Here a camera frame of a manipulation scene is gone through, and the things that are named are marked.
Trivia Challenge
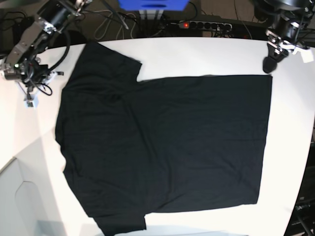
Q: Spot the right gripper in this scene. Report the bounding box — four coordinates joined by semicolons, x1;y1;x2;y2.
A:
0;61;63;98

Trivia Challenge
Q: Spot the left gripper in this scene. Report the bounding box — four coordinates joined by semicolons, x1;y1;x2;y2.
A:
262;29;305;73

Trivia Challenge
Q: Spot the black T-shirt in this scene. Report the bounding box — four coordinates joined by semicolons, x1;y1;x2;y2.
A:
55;43;273;236

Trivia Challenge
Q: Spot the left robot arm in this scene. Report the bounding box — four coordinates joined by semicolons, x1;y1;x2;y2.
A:
253;0;315;74

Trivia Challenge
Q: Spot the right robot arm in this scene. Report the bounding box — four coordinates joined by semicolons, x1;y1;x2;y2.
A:
0;0;91;103

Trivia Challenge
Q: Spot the black power strip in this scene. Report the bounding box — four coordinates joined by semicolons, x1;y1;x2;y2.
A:
171;21;233;32

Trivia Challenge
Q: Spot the blue plastic box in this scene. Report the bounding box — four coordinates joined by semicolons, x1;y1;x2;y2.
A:
118;0;189;11

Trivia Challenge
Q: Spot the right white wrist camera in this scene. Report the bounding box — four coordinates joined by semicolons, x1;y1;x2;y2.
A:
24;97;39;109

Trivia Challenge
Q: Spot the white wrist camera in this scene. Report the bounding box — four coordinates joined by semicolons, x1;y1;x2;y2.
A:
24;97;39;109
300;49;314;63

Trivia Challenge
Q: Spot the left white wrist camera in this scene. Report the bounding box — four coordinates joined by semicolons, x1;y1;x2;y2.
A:
300;49;314;63

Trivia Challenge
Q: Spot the white cable on floor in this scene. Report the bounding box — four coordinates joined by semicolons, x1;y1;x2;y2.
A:
94;9;128;40

